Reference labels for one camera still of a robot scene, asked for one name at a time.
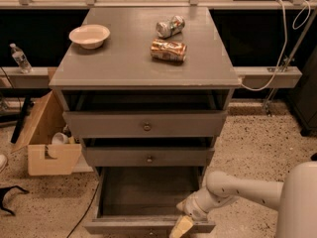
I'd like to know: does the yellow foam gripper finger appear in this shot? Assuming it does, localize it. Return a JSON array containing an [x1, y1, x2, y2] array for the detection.
[[169, 215, 193, 238]]

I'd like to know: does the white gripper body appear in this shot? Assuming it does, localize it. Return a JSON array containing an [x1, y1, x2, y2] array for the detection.
[[176, 193, 208, 221]]

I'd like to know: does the grey bottom drawer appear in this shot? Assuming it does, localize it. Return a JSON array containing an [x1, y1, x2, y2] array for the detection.
[[83, 166, 216, 236]]

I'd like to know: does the grey drawer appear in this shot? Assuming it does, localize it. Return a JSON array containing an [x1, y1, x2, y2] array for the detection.
[[83, 137, 214, 167], [83, 166, 216, 236], [63, 111, 227, 138]]

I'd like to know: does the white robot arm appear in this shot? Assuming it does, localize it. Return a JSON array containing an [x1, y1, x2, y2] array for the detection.
[[169, 162, 317, 238]]

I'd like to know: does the grey top drawer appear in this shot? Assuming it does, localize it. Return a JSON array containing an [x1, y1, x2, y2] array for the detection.
[[63, 111, 227, 138]]

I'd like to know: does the grey middle drawer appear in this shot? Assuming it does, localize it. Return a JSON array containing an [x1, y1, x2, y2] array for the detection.
[[83, 137, 214, 167]]

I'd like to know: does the grey drawer cabinet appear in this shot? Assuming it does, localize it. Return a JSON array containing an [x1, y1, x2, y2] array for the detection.
[[49, 6, 242, 171]]

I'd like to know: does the white cup in box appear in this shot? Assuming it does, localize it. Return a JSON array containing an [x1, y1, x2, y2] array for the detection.
[[52, 132, 69, 145]]

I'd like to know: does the open cardboard box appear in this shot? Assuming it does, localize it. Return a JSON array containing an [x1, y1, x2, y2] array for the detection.
[[12, 90, 81, 176]]

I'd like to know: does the dark cabinet at right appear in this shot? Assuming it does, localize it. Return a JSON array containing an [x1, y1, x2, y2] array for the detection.
[[287, 47, 317, 136]]

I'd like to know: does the crushed orange soda can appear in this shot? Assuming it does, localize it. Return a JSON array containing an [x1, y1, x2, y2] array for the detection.
[[150, 39, 187, 62]]

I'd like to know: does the metal stand pole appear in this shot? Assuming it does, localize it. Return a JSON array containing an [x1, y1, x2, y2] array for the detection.
[[264, 8, 317, 116]]

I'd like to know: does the crushed silver green can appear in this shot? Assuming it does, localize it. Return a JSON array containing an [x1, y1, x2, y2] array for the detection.
[[156, 15, 185, 39]]

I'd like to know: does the black object on floor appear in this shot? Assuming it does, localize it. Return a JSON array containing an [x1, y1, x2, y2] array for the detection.
[[0, 185, 29, 216]]

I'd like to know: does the white bowl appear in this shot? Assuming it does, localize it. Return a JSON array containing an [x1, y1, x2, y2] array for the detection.
[[69, 25, 110, 50]]

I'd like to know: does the clear plastic water bottle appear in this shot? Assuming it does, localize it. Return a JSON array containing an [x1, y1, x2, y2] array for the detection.
[[10, 43, 32, 73]]

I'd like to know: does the black floor cable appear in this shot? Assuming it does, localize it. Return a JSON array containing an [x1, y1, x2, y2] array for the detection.
[[65, 181, 101, 238]]

